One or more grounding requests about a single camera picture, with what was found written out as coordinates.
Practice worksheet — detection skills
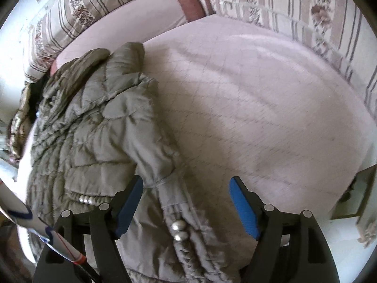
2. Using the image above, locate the pink bolster pillow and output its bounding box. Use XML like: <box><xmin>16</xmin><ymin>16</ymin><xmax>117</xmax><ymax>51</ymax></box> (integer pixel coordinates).
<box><xmin>49</xmin><ymin>0</ymin><xmax>207</xmax><ymax>78</ymax></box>

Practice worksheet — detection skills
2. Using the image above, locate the striped floral pillow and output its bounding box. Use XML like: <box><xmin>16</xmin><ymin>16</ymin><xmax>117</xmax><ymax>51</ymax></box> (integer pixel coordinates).
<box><xmin>23</xmin><ymin>0</ymin><xmax>177</xmax><ymax>83</ymax></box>

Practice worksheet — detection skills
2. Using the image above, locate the long striped floral cushion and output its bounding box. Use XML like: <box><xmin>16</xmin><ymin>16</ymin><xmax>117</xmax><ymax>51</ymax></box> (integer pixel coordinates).
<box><xmin>205</xmin><ymin>0</ymin><xmax>377</xmax><ymax>119</ymax></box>

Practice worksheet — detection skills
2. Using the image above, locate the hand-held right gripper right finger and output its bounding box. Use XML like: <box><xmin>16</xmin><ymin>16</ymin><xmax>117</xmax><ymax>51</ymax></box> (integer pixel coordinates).
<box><xmin>229</xmin><ymin>176</ymin><xmax>342</xmax><ymax>283</ymax></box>

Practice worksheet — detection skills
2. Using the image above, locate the bed with pink quilted sheet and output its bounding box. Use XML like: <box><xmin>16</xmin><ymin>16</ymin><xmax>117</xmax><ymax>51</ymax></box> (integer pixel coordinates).
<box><xmin>16</xmin><ymin>15</ymin><xmax>377</xmax><ymax>283</ymax></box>

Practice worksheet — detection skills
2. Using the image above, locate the wooden framed cabinet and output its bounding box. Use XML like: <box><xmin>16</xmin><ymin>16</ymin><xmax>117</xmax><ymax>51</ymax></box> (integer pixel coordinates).
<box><xmin>330</xmin><ymin>165</ymin><xmax>377</xmax><ymax>219</ymax></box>

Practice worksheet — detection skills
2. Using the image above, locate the olive quilted hooded jacket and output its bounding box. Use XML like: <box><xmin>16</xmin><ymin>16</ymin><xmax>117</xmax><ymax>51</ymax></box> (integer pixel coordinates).
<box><xmin>25</xmin><ymin>42</ymin><xmax>257</xmax><ymax>283</ymax></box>

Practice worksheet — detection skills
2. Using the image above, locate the white striped strap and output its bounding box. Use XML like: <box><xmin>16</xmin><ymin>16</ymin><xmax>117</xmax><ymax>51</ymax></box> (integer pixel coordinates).
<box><xmin>0</xmin><ymin>180</ymin><xmax>102</xmax><ymax>283</ymax></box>

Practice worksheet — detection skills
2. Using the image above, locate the beige patterned blanket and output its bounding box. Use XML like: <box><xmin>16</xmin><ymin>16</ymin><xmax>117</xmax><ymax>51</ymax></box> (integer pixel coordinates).
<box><xmin>7</xmin><ymin>83</ymin><xmax>33</xmax><ymax>160</ymax></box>

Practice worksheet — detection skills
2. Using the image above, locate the pale floral cloth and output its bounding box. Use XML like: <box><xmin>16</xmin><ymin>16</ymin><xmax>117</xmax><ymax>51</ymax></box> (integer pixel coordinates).
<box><xmin>356</xmin><ymin>212</ymin><xmax>377</xmax><ymax>249</ymax></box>

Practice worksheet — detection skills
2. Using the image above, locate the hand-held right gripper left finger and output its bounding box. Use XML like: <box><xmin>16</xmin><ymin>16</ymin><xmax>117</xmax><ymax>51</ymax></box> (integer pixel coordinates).
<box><xmin>32</xmin><ymin>175</ymin><xmax>145</xmax><ymax>283</ymax></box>

